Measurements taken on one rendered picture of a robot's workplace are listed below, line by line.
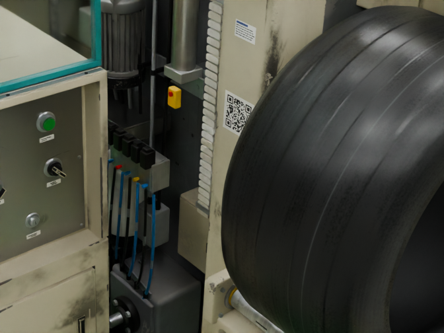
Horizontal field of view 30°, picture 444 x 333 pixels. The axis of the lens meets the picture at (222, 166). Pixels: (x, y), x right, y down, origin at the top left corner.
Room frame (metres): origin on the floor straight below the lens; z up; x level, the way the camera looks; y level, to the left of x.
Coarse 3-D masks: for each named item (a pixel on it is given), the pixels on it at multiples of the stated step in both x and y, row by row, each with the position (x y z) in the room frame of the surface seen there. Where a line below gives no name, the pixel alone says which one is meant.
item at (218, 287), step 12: (216, 276) 1.19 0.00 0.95; (228, 276) 1.19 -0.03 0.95; (204, 288) 1.18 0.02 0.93; (216, 288) 1.16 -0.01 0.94; (228, 288) 1.19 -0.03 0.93; (204, 300) 1.18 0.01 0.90; (216, 300) 1.17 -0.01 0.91; (228, 300) 1.18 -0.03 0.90; (204, 312) 1.17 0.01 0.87; (216, 312) 1.17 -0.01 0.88; (228, 312) 1.19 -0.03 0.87
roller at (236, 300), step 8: (232, 296) 1.18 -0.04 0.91; (240, 296) 1.17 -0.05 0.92; (232, 304) 1.18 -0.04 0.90; (240, 304) 1.16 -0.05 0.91; (240, 312) 1.16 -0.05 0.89; (248, 312) 1.15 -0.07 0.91; (256, 312) 1.14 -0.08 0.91; (256, 320) 1.13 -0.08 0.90; (264, 320) 1.12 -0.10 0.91; (264, 328) 1.11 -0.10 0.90; (272, 328) 1.10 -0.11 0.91
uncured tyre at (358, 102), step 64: (320, 64) 1.09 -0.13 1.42; (384, 64) 1.06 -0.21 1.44; (256, 128) 1.05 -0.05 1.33; (320, 128) 1.00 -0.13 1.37; (384, 128) 0.96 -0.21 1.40; (256, 192) 0.99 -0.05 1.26; (320, 192) 0.93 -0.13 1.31; (384, 192) 0.91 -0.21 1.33; (256, 256) 0.97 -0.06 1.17; (320, 256) 0.89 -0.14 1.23; (384, 256) 0.89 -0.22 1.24; (320, 320) 0.89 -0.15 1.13; (384, 320) 0.90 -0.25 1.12
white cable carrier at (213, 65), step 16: (208, 16) 1.39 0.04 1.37; (208, 32) 1.39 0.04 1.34; (208, 48) 1.38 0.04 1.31; (208, 64) 1.38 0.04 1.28; (208, 80) 1.38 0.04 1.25; (208, 96) 1.38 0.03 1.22; (208, 112) 1.38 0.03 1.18; (208, 128) 1.37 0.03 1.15; (208, 144) 1.37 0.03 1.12; (208, 160) 1.37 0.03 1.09; (208, 176) 1.37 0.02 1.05; (208, 192) 1.37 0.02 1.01; (208, 208) 1.36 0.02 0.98
